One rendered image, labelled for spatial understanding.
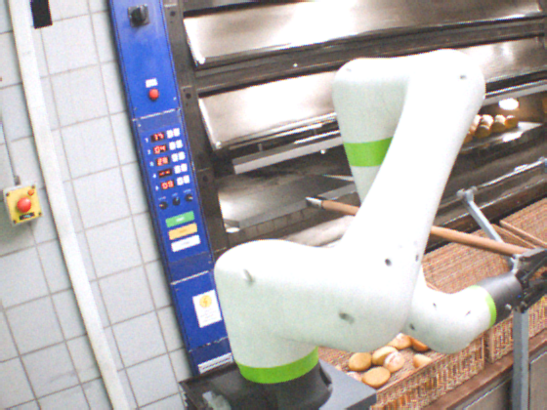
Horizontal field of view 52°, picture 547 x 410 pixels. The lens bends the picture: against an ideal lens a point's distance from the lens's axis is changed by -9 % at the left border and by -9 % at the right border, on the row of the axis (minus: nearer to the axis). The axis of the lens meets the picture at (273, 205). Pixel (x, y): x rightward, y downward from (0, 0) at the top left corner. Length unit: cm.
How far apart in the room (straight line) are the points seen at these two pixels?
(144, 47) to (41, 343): 92
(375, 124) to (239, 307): 40
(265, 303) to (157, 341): 118
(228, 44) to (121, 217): 62
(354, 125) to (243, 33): 97
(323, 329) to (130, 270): 117
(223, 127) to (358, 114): 91
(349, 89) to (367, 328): 46
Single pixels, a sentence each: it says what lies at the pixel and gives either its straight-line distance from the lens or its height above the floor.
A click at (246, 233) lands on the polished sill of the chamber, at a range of 198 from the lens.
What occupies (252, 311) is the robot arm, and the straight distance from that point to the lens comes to 82.
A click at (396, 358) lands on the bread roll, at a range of 214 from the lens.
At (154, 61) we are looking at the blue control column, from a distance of 181.
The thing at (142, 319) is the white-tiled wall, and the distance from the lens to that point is 191.
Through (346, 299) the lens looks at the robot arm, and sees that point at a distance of 72.
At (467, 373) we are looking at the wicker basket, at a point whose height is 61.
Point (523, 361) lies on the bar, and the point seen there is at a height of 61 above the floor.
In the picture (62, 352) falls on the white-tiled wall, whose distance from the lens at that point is 189.
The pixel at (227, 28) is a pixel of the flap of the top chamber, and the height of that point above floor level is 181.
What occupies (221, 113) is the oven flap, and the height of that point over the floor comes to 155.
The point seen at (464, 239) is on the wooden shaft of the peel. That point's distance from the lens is 154.
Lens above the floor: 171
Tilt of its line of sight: 14 degrees down
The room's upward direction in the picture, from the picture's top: 11 degrees counter-clockwise
